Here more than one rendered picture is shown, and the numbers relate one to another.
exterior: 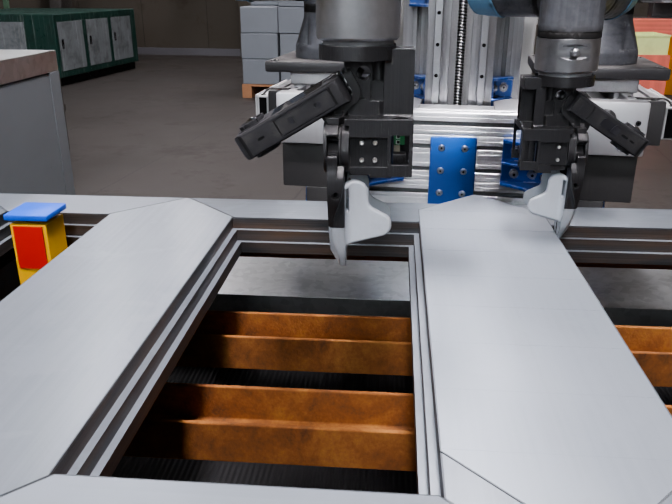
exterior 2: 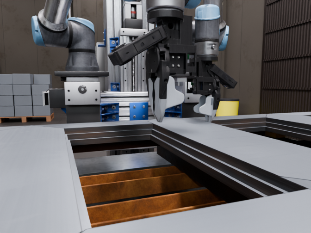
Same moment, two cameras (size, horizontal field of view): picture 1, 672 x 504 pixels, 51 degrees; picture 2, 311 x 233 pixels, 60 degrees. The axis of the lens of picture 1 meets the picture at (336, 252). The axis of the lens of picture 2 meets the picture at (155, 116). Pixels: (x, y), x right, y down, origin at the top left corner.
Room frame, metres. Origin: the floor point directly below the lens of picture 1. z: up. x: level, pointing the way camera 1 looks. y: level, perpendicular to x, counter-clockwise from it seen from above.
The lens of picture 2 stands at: (0.16, 0.23, 0.99)
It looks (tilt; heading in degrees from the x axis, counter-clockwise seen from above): 7 degrees down; 335
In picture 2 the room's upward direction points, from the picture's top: straight up
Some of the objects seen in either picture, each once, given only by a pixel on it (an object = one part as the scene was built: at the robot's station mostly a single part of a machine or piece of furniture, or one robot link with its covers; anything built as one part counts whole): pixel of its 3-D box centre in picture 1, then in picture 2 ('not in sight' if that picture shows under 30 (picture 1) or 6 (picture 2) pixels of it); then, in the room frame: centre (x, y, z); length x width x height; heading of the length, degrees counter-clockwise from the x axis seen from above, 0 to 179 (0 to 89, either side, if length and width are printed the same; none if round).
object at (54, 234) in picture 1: (47, 283); not in sight; (0.91, 0.41, 0.78); 0.05 x 0.05 x 0.19; 85
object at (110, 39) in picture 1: (36, 43); not in sight; (9.92, 4.09, 0.42); 2.13 x 1.95 x 0.84; 169
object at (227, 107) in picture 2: not in sight; (227, 116); (4.27, -3.20, 0.35); 0.45 x 0.44 x 0.69; 79
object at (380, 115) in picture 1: (365, 111); (168, 45); (0.65, -0.03, 1.06); 0.09 x 0.08 x 0.12; 86
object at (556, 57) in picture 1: (567, 57); (207, 50); (0.88, -0.28, 1.09); 0.08 x 0.08 x 0.05
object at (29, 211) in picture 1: (36, 216); not in sight; (0.91, 0.41, 0.88); 0.06 x 0.06 x 0.02; 85
